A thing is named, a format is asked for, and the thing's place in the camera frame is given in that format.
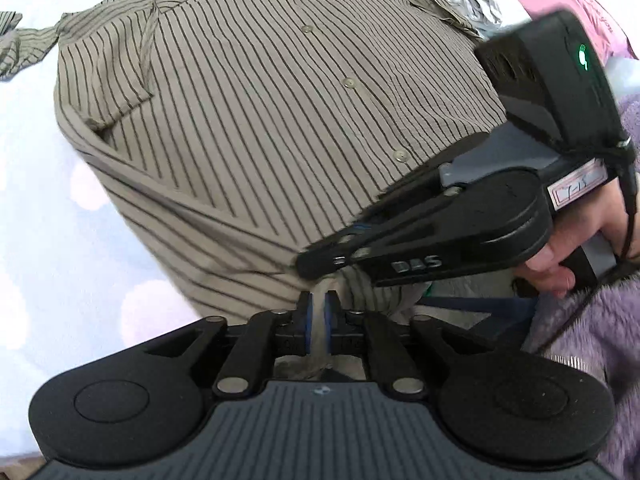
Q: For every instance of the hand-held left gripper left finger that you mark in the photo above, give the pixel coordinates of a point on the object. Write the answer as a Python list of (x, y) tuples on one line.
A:
[(310, 327)]

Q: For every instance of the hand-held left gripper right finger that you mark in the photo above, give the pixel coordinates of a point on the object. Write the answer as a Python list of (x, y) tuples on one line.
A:
[(329, 327)]

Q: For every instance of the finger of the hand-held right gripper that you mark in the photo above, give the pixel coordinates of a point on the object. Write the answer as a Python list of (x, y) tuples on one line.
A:
[(350, 255), (400, 195)]

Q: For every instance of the brown striped shirt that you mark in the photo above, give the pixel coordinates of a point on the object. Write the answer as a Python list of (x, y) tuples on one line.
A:
[(250, 135)]

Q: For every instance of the person's right hand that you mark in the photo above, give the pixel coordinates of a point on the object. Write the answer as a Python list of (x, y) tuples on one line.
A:
[(580, 225)]

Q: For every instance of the purple fuzzy robe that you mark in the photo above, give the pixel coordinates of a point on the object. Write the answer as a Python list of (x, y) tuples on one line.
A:
[(600, 360)]

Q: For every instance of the bed with pink dotted sheet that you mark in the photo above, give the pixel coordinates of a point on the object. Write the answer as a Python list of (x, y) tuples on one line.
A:
[(50, 235)]

